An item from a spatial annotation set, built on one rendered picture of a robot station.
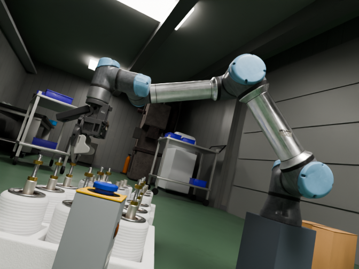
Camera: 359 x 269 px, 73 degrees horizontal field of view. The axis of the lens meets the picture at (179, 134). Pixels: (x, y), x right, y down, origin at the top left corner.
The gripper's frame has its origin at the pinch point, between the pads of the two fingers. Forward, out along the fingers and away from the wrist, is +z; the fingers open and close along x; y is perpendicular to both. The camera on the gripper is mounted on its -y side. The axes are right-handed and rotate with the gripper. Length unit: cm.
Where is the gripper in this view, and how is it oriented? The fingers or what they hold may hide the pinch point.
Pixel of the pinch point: (72, 157)
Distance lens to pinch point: 86.7
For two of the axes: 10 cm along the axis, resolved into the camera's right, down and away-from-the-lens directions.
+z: -2.4, 9.6, -1.7
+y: 9.7, 2.3, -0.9
